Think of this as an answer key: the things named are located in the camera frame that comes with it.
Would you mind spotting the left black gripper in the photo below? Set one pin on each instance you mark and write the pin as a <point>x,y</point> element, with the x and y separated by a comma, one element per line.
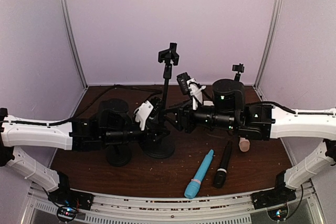
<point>151,131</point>

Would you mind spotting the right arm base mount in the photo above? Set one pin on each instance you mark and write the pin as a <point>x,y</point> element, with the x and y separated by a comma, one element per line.
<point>276,199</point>

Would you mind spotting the short black microphone stand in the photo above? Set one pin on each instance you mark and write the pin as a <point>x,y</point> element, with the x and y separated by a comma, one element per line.
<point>118,155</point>

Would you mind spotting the front aluminium rail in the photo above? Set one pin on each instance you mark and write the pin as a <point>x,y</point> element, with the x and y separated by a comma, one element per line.
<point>233,208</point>

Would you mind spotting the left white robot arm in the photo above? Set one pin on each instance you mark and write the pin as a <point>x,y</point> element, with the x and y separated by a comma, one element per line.
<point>110,129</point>

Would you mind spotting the aluminium frame post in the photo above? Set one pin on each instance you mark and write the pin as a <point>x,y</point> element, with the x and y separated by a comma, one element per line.
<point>72,43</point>
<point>276,10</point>

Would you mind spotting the thin black stand with clip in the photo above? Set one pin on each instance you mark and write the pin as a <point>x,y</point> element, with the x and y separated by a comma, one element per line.
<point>239,69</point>

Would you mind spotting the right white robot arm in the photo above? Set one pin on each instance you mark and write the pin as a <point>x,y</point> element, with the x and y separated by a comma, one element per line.
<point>263,120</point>

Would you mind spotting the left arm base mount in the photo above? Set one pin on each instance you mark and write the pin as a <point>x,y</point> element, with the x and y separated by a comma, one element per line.
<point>68,201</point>

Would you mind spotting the tall black microphone stand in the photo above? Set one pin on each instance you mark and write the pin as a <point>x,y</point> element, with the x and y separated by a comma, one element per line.
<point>170,58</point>

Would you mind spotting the left aluminium frame post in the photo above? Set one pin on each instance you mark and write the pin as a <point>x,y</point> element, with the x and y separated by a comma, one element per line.
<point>72,43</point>

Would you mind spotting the right aluminium frame post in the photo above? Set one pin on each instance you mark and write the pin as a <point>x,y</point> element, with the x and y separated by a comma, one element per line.
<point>276,10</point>

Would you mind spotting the black handheld microphone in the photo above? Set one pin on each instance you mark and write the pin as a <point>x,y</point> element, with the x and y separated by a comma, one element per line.
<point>221,173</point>

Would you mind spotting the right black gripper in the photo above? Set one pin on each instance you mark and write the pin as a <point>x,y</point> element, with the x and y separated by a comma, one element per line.
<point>184,118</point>

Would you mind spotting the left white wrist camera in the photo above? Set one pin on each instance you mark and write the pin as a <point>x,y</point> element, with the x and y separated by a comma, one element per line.
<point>142,113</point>

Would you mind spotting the blue toy microphone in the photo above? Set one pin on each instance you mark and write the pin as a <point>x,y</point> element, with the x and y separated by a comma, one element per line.
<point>194,185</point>

